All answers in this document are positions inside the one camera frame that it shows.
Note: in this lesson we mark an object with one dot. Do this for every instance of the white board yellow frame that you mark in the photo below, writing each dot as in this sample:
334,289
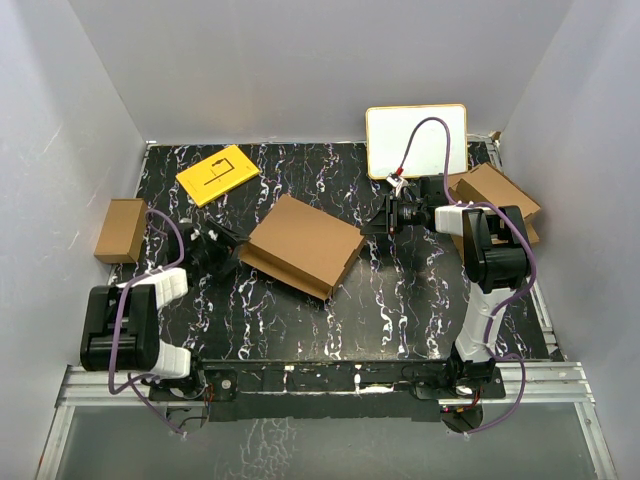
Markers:
422,140

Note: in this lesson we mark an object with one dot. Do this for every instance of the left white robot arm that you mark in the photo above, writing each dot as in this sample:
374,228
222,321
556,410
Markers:
121,330

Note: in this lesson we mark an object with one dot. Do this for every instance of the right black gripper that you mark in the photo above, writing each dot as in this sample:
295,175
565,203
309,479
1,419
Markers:
385,219

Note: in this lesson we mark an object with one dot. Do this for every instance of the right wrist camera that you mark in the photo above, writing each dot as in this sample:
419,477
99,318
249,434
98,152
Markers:
397,182

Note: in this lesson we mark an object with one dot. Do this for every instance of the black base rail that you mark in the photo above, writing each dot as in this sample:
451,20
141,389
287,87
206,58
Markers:
420,390

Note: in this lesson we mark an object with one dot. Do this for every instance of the cardboard box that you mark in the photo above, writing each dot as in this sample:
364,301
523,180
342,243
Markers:
531,233
121,236
485,183
303,247

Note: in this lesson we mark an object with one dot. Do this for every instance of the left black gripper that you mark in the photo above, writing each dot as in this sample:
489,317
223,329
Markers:
225,246

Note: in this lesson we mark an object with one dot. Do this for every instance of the yellow pad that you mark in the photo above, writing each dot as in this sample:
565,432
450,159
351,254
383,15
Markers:
217,175

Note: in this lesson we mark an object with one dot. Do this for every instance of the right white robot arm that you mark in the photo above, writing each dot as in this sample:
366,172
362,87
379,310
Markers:
496,258

